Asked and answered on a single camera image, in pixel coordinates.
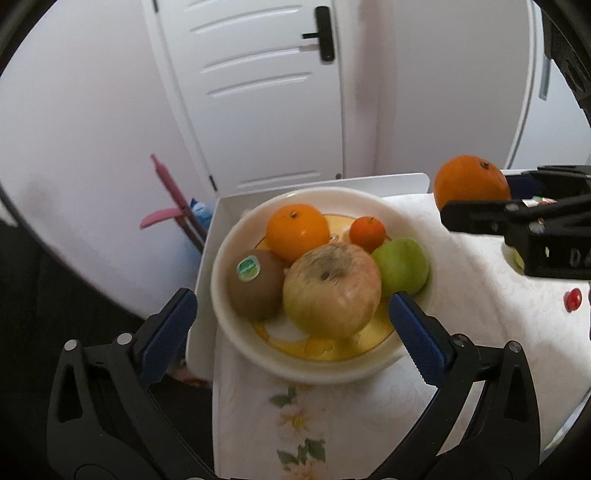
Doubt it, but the blue plastic item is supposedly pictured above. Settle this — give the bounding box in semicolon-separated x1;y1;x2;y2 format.
190;198;213;232

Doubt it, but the floral tablecloth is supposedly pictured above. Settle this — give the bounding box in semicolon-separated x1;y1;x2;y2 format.
212;191;591;480

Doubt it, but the white folding table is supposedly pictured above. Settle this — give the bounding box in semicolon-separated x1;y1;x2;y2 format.
185;172;591;480

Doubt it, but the grey recessed door handle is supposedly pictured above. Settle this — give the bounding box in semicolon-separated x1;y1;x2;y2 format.
538;55;552;100

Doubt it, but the yellow and cream bowl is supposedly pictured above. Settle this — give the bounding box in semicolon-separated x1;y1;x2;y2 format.
210;186;437;386

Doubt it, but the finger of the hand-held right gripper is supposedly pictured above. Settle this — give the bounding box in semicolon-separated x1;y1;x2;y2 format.
510;165;591;199
440;199;542;239

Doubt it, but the large yellow-red apple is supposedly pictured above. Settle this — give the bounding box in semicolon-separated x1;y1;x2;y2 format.
283;243;383;341

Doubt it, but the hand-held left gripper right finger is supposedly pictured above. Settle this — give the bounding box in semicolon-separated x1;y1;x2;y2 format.
369;291;541;480

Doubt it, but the white panel door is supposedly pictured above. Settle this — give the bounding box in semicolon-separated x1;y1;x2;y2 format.
141;0;384;195

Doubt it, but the large orange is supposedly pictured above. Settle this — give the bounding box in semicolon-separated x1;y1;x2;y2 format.
433;155;512;210
265;204;331;265

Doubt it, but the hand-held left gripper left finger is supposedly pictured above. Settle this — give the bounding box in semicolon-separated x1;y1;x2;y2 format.
46;287;218;480

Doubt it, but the small tangerine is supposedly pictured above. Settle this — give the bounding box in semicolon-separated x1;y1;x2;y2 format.
349;216;386;254

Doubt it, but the brown kiwi with green sticker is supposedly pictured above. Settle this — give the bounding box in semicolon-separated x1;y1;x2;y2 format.
225;250;287;322

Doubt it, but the black door handle lock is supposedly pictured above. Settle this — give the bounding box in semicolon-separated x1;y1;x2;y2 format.
302;6;335;62

